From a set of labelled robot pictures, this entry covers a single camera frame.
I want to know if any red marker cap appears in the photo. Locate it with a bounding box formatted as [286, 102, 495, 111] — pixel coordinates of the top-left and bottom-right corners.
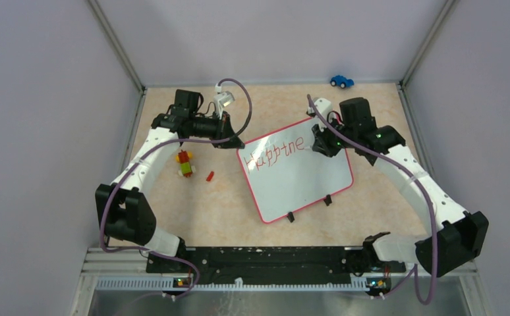
[206, 171, 214, 182]

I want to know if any colourful toy block figure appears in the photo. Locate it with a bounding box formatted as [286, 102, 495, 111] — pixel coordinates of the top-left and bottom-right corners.
[176, 150, 196, 178]

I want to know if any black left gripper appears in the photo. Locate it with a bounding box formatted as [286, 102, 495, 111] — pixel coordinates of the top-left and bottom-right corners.
[190, 110, 245, 149]

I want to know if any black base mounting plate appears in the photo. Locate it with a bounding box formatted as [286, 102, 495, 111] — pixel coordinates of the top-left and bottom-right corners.
[146, 246, 407, 285]

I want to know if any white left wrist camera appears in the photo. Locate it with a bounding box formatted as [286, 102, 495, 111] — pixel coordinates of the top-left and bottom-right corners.
[213, 84, 235, 119]

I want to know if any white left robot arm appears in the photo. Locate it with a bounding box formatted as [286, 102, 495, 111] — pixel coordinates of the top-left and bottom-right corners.
[95, 88, 244, 272]

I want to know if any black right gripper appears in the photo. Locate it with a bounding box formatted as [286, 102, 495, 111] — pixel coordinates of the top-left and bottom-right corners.
[312, 115, 356, 158]

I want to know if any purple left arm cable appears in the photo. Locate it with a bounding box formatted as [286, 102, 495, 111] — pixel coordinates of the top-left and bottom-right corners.
[99, 77, 253, 302]

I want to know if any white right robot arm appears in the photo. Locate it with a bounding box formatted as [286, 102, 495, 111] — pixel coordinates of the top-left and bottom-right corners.
[307, 97, 489, 277]

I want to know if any blue toy car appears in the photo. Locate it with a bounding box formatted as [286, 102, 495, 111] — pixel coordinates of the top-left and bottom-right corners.
[329, 75, 354, 89]

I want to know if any red framed whiteboard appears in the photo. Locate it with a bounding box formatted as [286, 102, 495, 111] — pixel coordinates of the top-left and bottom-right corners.
[237, 118, 354, 223]

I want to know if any white slotted cable duct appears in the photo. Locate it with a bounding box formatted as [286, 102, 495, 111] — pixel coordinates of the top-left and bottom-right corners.
[96, 276, 369, 292]

